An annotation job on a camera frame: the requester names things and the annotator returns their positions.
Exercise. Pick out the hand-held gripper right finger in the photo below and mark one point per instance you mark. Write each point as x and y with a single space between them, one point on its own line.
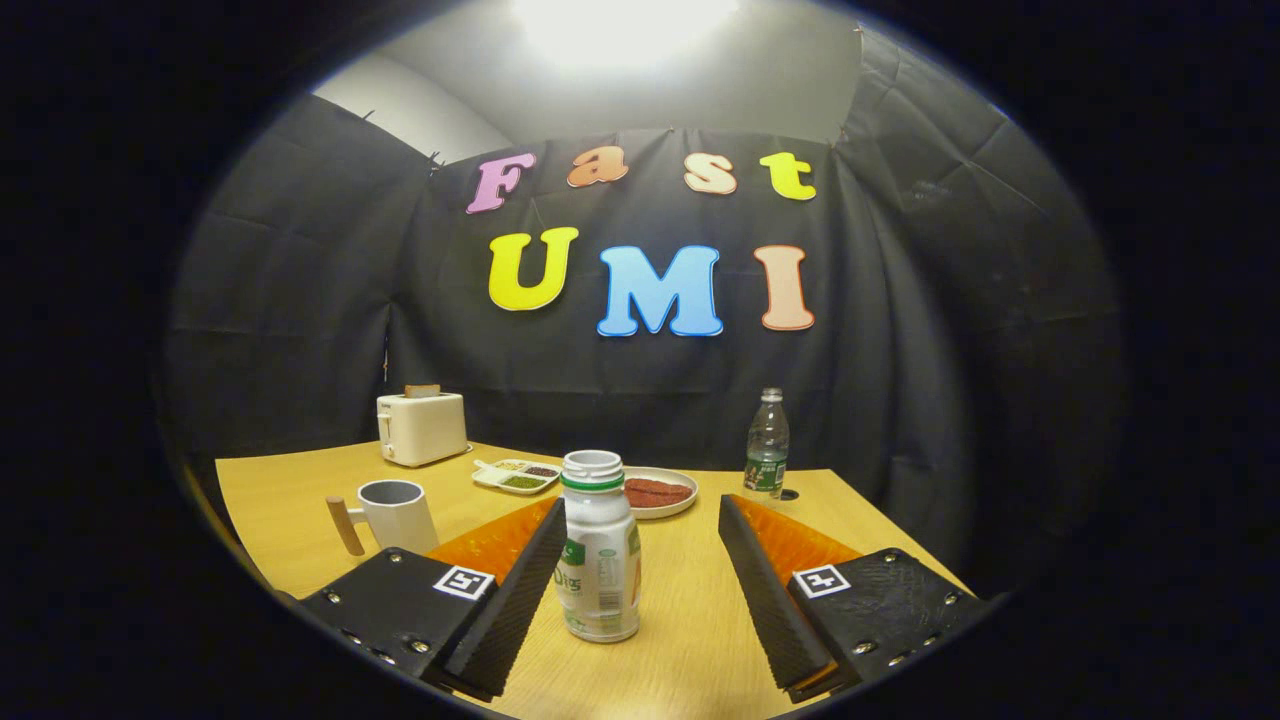
765 590

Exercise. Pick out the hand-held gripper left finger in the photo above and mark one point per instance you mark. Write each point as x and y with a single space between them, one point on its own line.
520 590

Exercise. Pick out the white juice bottle green label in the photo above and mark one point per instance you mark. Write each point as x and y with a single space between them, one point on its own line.
600 560

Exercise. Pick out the clear plastic water bottle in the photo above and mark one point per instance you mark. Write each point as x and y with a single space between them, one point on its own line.
767 445

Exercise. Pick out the wooden table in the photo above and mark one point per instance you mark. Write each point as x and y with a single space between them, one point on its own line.
690 610

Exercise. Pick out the white divided grain dish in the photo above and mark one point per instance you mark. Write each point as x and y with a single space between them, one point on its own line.
515 482

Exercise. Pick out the round white plate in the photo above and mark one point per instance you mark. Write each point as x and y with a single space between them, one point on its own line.
680 507

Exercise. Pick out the dark red meat slice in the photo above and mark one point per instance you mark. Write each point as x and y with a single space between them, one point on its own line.
665 486
645 498

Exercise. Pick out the white toaster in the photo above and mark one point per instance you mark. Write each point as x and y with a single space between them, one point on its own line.
425 430

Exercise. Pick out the black backdrop cloth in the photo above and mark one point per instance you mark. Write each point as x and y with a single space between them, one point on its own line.
300 300

